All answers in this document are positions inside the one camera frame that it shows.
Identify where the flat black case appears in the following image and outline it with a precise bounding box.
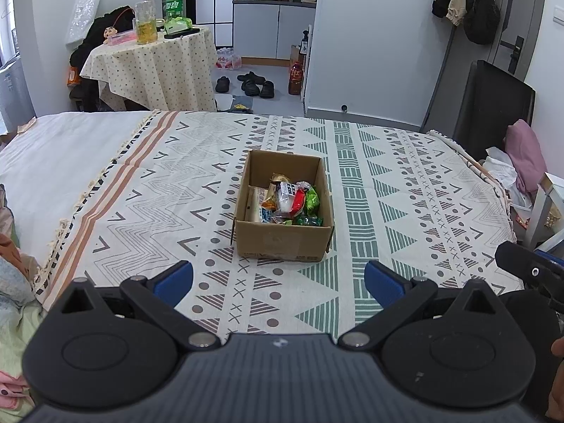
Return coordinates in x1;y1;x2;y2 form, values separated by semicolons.
164;27;202;40

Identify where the white bed sheet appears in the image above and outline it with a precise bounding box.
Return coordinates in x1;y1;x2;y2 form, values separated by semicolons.
0;111;153;265

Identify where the pastel quilt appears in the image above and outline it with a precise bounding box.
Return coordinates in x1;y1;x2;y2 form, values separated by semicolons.
0;185;45;423

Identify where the person's right hand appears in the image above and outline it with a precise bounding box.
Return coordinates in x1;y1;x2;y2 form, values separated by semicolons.
547;337;564;420

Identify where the brown drink bottle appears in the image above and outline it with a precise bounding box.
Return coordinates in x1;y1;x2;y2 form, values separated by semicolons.
288;62;305;96

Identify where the orange rice cracker packet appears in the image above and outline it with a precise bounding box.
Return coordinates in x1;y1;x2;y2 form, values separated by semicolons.
262;185;283;213

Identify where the round table with dotted cloth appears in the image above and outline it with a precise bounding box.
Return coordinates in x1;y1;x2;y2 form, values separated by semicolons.
80;26;218;114

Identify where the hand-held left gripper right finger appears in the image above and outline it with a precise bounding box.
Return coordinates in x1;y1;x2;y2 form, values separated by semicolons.
337;259;507;353

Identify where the door handle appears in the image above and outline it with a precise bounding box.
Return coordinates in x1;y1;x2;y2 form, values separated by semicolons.
502;35;525;76

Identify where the green soda bottle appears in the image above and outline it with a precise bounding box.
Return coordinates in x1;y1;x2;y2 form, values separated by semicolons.
164;0;185;23

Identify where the hanging black bag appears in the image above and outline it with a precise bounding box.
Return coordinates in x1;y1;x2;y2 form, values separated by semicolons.
462;0;501;46

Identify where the pink case with cartoon figure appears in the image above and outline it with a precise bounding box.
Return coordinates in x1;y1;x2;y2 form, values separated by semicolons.
103;24;135;47

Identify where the grey kitchen cabinet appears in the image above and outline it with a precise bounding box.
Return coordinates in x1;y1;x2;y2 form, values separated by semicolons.
233;0;317;61

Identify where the dark bag with yellow label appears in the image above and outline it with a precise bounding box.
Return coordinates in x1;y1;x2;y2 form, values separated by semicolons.
229;94;255;114

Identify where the long white snack packet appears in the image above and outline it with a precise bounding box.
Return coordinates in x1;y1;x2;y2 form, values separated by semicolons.
247;186;270;223

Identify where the bubble wrap sheet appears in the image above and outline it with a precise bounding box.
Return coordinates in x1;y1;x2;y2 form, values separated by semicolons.
65;0;105;46

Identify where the brown cardboard box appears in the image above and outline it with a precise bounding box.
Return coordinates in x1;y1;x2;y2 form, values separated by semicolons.
233;150;335;262

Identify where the pack of water bottles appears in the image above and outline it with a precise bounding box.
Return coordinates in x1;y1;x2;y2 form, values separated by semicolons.
216;48;243;72

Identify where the dark clothes pile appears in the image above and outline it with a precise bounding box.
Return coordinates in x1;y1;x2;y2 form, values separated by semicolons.
68;6;135;114

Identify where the bottle of yellow liquid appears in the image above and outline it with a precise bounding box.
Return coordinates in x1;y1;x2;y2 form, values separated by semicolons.
134;0;159;46

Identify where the white box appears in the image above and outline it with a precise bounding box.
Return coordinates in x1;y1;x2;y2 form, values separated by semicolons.
524;172;564;250

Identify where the green tissue pack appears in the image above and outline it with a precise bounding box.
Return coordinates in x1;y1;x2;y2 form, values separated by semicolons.
165;17;194;34

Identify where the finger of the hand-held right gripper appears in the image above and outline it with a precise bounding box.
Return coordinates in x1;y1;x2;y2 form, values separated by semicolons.
494;241;564;294
535;249;564;270

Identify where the bright green snack packet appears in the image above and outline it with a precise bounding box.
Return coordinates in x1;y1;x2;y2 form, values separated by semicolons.
304;185;320;215

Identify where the pink cloth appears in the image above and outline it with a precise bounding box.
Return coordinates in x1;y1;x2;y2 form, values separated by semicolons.
505;119;550;204

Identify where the black chair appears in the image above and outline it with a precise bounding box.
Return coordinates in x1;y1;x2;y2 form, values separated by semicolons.
454;59;537;162

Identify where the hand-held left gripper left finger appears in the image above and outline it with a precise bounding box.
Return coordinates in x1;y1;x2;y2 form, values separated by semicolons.
57;261;222;353

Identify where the white packet with black label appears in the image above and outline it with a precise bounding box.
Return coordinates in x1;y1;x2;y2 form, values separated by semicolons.
277;180;301;213

